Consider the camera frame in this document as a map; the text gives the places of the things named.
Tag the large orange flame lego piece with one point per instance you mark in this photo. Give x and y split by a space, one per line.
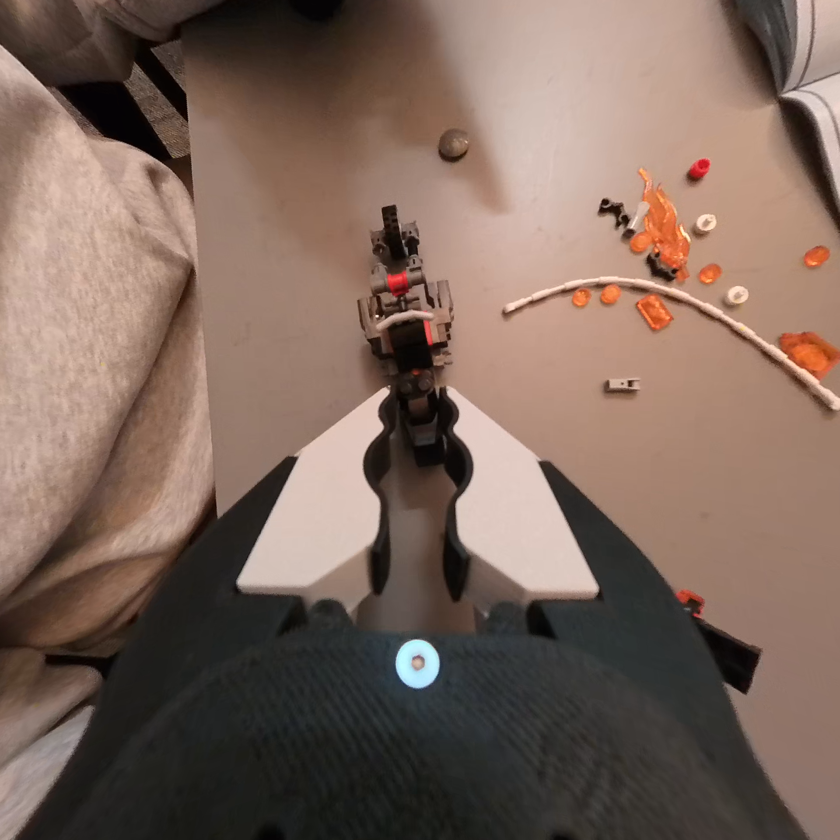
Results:
663 223

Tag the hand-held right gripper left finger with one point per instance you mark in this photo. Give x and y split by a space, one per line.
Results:
308 518

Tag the orange translucent lego chunk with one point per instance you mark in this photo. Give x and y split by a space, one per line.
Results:
808 353

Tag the person's grey sweatshirt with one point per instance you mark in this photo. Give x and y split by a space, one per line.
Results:
79 328

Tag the lego motorcycle model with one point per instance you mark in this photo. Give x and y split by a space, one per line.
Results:
407 328

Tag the light grey lego cylinder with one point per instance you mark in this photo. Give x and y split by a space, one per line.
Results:
636 216

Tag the grey lego bracket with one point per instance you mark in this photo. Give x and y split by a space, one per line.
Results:
622 385

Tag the white round lego stud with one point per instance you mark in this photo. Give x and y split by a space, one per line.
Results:
737 295
705 224

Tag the red round lego stud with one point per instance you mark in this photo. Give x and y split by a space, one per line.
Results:
699 169

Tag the lego instruction booklet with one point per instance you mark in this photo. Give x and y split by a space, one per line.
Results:
814 131

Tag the round grey table cap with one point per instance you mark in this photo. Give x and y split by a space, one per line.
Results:
453 143

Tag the orange round lego stud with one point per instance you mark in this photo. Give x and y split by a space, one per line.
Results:
640 243
581 297
710 274
816 256
610 294

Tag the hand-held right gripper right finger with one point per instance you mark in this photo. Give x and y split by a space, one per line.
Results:
525 525

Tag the black and orange lego figure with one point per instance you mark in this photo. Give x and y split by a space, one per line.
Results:
728 656

